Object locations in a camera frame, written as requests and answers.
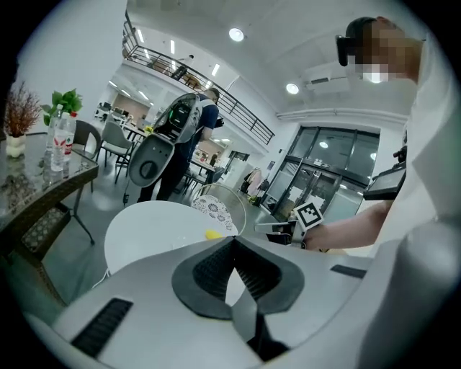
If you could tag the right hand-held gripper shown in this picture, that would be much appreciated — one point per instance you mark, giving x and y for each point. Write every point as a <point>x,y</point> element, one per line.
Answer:
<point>309,216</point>

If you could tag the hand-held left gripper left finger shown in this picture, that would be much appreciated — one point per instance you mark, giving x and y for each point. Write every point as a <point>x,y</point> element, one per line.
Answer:
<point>144,295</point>

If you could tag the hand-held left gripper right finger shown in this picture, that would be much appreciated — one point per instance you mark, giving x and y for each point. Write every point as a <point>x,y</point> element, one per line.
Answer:
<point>317,281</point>

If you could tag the yellow corn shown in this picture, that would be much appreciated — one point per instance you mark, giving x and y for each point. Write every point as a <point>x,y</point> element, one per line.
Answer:
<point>213,235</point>

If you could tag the person's right forearm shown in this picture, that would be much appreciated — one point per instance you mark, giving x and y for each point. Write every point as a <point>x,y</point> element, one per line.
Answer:
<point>353,230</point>

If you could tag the clothes rack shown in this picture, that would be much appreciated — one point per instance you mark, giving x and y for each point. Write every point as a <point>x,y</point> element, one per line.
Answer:
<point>254,182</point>

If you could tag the floral seat cushion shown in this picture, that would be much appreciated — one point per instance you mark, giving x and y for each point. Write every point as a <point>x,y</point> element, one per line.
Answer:
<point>212,209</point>

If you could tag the round white table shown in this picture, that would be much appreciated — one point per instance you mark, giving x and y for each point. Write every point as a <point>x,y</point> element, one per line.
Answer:
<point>144,230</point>

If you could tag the glass entrance doors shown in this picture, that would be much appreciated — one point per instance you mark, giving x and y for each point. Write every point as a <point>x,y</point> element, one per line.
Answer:
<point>324,162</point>

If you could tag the black mezzanine railing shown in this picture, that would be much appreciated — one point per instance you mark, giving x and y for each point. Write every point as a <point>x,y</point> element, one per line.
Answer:
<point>252,126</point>

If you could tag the black forearm-mounted monitor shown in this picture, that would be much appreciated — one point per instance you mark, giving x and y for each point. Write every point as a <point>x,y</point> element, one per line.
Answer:
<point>385,183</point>

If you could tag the round ceiling light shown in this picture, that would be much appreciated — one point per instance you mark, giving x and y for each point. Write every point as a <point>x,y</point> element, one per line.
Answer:
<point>292,88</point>
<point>236,34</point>

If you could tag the white ceiling air conditioner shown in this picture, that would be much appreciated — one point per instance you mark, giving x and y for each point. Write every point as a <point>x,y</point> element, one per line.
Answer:
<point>324,77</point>

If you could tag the yellow flower pot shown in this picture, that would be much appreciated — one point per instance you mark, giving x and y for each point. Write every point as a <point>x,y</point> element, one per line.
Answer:
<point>147,128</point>

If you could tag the grey dining chair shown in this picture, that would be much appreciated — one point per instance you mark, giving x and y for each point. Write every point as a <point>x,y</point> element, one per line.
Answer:
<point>115,135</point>

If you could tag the dark glass-top table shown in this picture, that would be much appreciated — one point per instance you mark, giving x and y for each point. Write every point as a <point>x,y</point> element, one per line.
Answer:
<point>21,187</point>

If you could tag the dark wicker chair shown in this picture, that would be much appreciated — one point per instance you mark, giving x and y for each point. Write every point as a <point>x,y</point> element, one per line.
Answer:
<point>90,137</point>

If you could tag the person's white shirt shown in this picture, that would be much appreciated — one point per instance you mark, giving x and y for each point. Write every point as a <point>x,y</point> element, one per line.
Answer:
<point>432,151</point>

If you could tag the green potted plant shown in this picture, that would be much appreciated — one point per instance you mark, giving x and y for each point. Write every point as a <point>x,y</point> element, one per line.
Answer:
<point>66,101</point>

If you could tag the person's head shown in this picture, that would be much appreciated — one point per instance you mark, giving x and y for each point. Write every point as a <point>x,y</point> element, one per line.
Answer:
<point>389,50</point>

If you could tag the dried plant in white vase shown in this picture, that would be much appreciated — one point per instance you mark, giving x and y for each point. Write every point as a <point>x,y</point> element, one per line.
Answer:
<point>19,111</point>

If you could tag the black head-worn camera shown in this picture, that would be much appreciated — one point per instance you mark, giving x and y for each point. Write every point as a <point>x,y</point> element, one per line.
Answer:
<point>342,50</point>

